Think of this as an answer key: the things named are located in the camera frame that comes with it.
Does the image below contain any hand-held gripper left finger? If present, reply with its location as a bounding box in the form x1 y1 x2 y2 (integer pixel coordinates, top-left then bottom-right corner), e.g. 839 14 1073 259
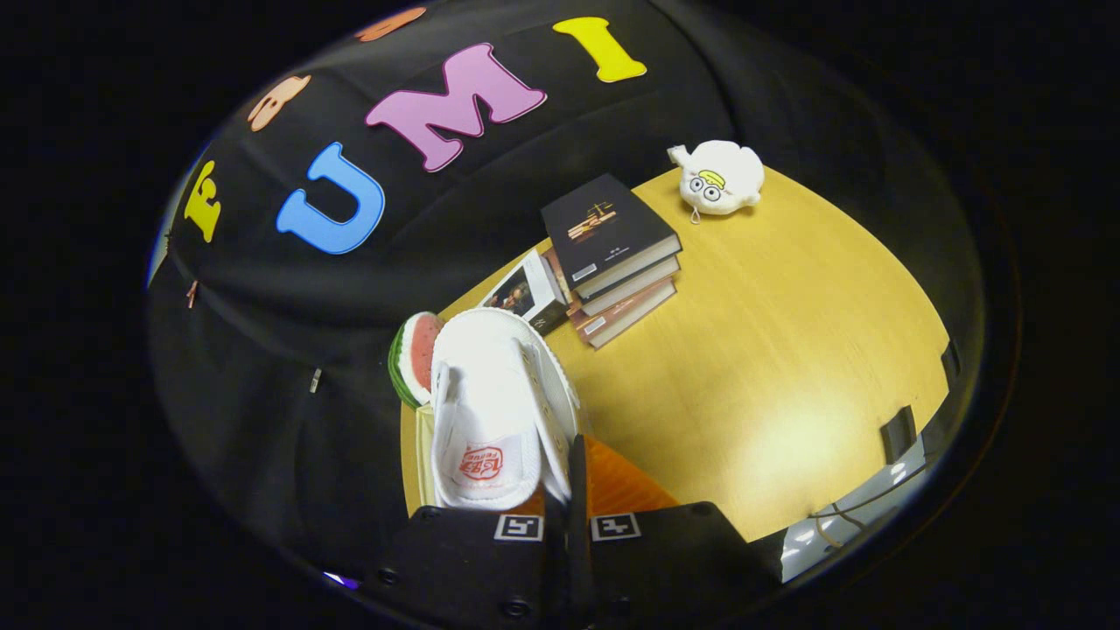
376 499 571 630

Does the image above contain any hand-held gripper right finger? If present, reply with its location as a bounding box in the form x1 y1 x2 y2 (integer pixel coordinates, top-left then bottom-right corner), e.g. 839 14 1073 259
569 435 786 630

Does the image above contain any white sneaker shoe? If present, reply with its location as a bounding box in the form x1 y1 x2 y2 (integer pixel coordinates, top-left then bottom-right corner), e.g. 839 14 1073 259
430 308 583 513

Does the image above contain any watermelon slice toy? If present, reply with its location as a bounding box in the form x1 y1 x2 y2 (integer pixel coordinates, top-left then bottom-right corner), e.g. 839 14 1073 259
388 312 445 410

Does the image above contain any brown cover book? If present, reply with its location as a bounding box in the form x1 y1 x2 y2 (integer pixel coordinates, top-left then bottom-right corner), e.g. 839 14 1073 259
547 249 677 349

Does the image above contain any black backdrop cloth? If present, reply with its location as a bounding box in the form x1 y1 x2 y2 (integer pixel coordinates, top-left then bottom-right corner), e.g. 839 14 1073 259
147 0 985 583

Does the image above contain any white portrait cover book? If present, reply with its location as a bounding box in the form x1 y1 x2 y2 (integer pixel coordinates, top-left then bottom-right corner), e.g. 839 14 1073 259
479 249 570 336

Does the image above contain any dark grey book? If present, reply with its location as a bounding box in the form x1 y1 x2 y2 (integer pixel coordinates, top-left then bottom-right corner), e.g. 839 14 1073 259
577 254 682 316

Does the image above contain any black hardcover book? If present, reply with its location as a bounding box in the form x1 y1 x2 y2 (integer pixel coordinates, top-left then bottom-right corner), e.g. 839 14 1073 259
541 172 683 290

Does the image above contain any white plush toy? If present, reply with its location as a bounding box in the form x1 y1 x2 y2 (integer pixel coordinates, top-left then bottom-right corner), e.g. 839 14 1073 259
668 140 766 224

